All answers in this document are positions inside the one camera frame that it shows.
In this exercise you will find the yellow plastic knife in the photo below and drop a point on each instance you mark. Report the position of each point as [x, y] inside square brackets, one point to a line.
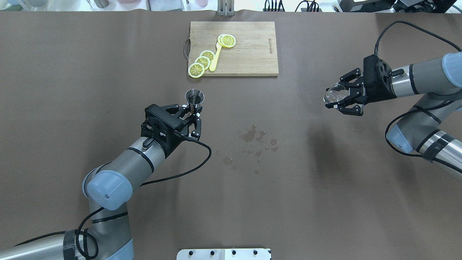
[214, 62]

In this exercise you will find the lemon slice on knife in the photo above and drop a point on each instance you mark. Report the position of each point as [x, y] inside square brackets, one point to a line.
[226, 40]

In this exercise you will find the small pink cup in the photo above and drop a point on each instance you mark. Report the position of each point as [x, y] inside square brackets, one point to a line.
[202, 3]

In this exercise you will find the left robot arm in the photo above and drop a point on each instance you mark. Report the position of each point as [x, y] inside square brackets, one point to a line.
[105, 234]

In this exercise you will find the white camera mast base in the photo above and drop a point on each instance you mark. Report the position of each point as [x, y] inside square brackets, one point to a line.
[225, 254]

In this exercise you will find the lemon slice near handle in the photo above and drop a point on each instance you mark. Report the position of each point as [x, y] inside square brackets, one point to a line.
[196, 70]

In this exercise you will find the clear glass cup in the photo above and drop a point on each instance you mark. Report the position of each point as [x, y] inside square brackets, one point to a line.
[335, 93]

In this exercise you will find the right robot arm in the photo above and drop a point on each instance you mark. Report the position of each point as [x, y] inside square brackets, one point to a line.
[415, 133]

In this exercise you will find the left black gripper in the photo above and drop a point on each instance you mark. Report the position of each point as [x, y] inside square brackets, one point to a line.
[174, 140]

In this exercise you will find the metal tray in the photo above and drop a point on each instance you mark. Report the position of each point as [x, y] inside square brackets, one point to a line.
[166, 5]

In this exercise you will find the steel jigger measuring cup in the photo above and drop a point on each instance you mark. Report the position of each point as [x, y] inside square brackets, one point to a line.
[194, 99]

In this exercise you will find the aluminium frame post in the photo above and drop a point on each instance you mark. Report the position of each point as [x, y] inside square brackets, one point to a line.
[225, 8]

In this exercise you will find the wooden cutting board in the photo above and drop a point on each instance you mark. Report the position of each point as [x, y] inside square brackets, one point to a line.
[254, 54]

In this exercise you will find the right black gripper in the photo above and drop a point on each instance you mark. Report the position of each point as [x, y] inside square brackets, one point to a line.
[379, 95]

